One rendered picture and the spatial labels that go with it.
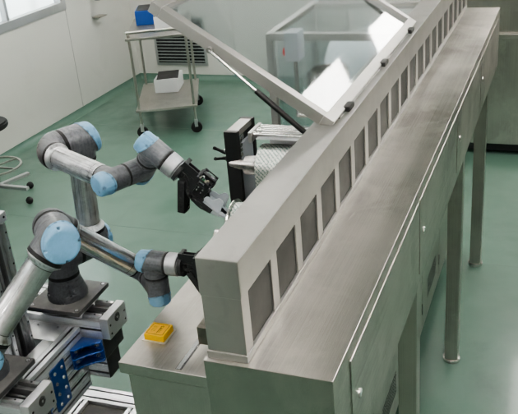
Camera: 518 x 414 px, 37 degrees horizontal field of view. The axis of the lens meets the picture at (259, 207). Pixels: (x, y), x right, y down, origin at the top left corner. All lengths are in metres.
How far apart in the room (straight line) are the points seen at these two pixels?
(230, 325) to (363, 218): 0.63
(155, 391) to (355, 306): 1.02
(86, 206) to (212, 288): 1.56
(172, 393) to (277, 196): 1.03
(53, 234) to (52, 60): 5.36
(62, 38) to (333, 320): 6.41
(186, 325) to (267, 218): 1.14
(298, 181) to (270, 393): 0.45
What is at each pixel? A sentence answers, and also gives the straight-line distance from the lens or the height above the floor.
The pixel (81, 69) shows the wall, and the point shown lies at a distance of 7.99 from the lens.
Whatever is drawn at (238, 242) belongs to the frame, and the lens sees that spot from 1.40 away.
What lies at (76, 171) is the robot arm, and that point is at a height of 1.40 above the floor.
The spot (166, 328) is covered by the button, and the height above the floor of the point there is 0.92.
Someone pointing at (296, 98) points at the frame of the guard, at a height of 1.72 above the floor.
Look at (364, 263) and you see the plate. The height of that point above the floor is 1.44.
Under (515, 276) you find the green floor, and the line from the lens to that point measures 4.56.
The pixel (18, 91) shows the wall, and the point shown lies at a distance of 7.20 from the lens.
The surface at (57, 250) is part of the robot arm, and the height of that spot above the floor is 1.28.
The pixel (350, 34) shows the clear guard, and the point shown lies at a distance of 2.53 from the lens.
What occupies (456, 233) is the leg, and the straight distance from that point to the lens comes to 3.48.
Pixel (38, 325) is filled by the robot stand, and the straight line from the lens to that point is 3.07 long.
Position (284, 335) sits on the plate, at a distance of 1.52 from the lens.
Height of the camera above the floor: 2.30
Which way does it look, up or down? 25 degrees down
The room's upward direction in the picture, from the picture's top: 5 degrees counter-clockwise
